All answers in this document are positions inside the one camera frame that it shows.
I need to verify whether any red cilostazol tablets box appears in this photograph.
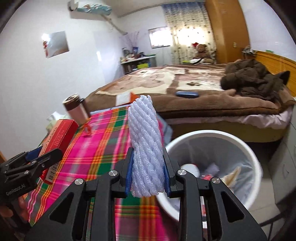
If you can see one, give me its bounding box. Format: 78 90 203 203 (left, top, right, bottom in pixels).
39 119 79 185

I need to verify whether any white foam fruit net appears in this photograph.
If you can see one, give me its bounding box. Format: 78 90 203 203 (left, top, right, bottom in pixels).
128 95 165 198

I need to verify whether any white trash bin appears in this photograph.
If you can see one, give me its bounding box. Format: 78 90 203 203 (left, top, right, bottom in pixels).
166 130 263 209

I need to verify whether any left hand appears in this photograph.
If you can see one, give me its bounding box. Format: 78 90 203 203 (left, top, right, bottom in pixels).
0 196 29 221

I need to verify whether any beige brown lidded mug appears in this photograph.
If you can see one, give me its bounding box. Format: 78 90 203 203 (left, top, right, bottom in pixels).
62 93 91 126

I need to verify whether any colourful plaid tablecloth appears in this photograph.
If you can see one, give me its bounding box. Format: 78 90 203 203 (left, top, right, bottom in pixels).
25 107 178 240

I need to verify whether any white tissue packet on bed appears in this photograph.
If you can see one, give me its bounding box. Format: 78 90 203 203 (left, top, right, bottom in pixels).
115 91 139 106

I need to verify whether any bed with brown blanket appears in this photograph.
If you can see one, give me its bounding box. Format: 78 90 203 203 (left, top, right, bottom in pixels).
86 64 295 143

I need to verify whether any white shelf desk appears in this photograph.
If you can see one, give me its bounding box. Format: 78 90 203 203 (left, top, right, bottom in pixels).
121 55 157 75

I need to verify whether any dark brown jacket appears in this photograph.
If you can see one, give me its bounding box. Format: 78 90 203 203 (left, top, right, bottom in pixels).
220 59 290 102

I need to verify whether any vase with dry branches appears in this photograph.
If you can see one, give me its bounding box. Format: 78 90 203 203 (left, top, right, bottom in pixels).
120 31 139 55

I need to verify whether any brown teddy bear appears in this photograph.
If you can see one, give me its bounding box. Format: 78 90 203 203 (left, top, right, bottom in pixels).
190 43 215 65

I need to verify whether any wooden headboard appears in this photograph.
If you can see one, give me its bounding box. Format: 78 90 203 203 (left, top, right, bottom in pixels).
243 51 296 97

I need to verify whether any orange wooden wardrobe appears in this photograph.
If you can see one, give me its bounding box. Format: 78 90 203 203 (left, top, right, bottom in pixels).
205 0 250 63

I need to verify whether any patterned window curtain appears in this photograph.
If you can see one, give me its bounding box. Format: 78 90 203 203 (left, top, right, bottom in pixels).
162 1 216 65

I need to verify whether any silver wall poster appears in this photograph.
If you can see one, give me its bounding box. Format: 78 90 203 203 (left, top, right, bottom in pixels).
42 31 69 58

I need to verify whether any wall air conditioner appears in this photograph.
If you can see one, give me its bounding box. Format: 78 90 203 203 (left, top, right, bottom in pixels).
68 0 112 16

